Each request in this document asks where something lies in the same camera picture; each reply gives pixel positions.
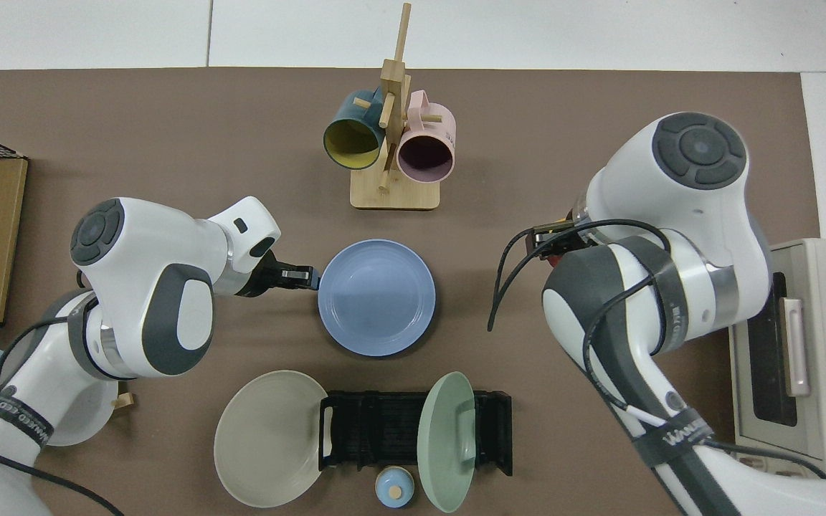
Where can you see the beige plate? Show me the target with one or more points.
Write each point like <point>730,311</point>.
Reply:
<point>269,441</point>

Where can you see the black dish rack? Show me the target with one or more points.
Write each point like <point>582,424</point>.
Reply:
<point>384,430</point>

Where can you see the pale green plate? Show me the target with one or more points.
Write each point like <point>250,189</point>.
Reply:
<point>445,444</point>

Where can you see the grey plate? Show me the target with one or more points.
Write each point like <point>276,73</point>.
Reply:
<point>87,419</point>

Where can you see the brown table cloth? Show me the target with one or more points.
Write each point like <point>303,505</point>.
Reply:
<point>563,129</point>

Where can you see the wooden cup stand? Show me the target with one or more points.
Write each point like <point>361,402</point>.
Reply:
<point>395,193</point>

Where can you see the dark teal mug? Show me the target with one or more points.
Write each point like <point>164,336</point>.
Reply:
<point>348,115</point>

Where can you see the pink mug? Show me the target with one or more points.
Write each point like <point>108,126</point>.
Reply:
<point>427,125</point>

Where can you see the small blue round thing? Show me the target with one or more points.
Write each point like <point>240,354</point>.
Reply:
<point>393,487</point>

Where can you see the pale toaster oven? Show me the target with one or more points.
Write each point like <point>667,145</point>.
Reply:
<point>825,358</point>

